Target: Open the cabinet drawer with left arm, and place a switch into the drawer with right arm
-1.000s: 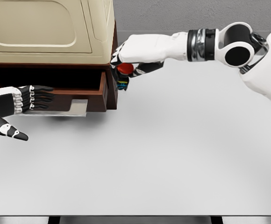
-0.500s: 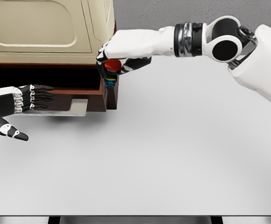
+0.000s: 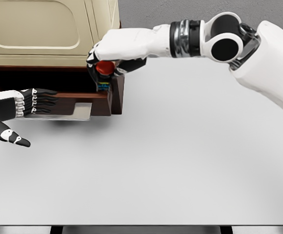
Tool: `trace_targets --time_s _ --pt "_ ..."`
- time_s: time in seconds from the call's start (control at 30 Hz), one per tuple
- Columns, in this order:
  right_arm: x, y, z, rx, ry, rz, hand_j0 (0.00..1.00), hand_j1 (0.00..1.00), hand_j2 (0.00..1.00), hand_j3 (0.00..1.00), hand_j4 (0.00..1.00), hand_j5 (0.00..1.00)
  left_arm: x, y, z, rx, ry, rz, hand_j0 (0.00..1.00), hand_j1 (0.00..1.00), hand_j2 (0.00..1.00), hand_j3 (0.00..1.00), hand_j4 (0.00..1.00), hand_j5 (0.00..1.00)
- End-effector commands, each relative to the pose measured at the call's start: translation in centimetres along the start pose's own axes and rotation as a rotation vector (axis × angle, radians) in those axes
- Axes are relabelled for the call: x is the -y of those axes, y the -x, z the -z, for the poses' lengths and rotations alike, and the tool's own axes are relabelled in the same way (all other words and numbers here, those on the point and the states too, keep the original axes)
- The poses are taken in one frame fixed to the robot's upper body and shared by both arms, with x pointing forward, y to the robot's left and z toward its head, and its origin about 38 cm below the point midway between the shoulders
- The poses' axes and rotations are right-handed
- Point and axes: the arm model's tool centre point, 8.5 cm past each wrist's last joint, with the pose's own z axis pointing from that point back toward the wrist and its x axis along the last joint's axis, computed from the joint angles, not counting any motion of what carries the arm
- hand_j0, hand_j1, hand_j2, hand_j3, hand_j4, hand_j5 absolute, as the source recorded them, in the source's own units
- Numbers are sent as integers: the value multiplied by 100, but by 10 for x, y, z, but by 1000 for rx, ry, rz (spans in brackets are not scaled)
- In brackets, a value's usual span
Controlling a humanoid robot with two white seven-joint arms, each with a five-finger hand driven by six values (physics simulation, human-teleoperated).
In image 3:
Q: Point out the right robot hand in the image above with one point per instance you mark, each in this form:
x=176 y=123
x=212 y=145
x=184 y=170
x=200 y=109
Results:
x=122 y=44

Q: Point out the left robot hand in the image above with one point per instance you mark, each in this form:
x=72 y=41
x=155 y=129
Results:
x=2 y=103

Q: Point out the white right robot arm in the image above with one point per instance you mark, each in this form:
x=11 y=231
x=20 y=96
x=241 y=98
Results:
x=266 y=61

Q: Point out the cream cabinet with brown base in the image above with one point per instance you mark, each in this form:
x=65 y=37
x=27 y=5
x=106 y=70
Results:
x=34 y=29

